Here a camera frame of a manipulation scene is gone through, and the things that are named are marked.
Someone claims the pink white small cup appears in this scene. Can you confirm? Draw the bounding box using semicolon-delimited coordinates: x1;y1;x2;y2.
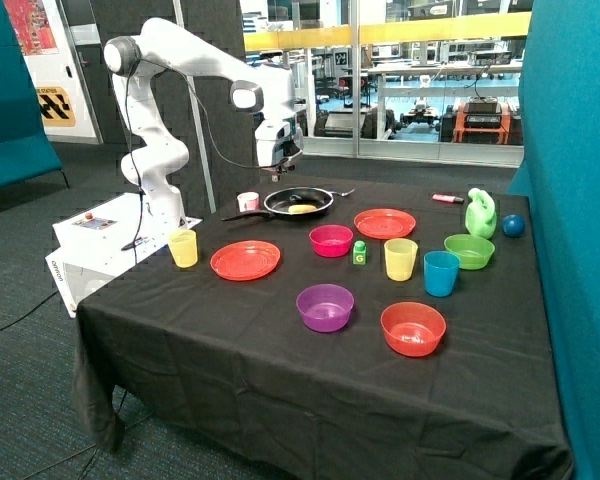
236;191;260;213

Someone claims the teal sofa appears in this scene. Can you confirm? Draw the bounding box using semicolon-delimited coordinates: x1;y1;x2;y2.
0;1;63;188

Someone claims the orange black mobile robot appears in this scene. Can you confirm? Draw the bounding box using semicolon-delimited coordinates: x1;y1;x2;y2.
452;97;512;145

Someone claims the green bowl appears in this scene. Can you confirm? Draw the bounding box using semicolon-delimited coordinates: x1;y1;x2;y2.
444;234;496;271

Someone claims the yellow cup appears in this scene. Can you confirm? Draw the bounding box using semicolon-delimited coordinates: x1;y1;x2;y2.
384;238;418;282
168;230;198;268

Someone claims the yellow cup left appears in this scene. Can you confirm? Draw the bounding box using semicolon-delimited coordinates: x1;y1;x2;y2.
168;230;198;268

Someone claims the green toy jug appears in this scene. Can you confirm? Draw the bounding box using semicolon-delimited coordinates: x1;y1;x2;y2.
465;188;497;239

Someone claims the purple bowl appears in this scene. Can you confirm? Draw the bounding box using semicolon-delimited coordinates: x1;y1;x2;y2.
296;284;355;333

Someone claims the teal partition wall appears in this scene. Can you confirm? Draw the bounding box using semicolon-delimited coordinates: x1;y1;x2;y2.
510;1;600;479

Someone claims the yellow corn cob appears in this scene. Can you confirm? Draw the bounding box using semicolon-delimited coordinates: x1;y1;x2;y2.
288;204;317;215

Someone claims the yellow cup centre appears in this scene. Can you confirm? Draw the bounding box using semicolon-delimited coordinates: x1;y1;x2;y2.
384;238;418;282

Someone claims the blue ball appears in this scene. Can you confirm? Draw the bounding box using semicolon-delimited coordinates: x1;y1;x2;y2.
501;214;526;238

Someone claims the orange plate right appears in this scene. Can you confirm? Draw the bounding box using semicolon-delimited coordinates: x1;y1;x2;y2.
354;208;417;240

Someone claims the pink highlighter marker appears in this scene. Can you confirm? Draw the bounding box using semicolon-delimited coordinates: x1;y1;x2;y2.
432;194;464;204

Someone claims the red poster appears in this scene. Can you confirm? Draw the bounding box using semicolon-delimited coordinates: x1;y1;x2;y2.
3;0;59;57

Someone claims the orange bowl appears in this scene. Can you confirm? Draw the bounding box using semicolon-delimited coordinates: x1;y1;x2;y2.
380;302;447;358

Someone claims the pink bowl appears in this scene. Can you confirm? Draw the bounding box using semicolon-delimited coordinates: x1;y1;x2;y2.
309;224;353;258

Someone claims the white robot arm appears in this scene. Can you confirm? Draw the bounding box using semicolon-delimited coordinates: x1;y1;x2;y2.
104;18;304;232

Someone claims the black frying pan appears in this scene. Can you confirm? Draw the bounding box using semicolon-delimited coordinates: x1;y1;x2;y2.
222;187;334;221

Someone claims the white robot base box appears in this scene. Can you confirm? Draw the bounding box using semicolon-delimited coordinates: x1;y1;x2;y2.
45;193;173;317

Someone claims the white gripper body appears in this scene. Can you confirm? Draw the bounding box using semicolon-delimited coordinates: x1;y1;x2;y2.
255;117;304;169

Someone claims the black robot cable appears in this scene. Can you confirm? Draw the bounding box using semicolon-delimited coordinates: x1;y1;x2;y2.
121;57;274;252

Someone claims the orange plate left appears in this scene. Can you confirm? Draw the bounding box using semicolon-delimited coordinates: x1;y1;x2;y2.
210;240;281;282

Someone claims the black tablecloth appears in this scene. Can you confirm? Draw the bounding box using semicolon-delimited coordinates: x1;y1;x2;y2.
73;203;575;479

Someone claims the green block letter G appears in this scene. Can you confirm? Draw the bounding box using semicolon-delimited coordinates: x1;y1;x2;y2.
352;240;367;265

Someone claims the blue cup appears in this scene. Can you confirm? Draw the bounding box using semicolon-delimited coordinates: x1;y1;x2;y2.
424;251;460;297

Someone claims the orange plate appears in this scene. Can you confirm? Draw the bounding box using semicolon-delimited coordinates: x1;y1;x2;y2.
354;208;417;240
210;240;281;282

